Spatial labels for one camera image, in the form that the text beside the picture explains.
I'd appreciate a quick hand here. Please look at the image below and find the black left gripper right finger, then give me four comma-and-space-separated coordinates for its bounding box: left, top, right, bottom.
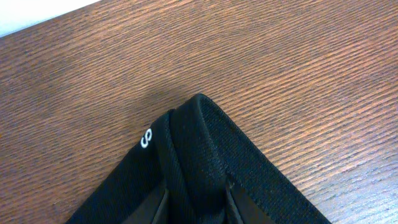
226, 181, 275, 224

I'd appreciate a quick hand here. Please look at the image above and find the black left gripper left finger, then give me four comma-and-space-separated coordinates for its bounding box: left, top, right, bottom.
123, 188, 169, 224

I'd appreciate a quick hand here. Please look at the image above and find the black polo shirt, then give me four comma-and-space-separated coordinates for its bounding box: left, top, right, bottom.
69, 94, 327, 223

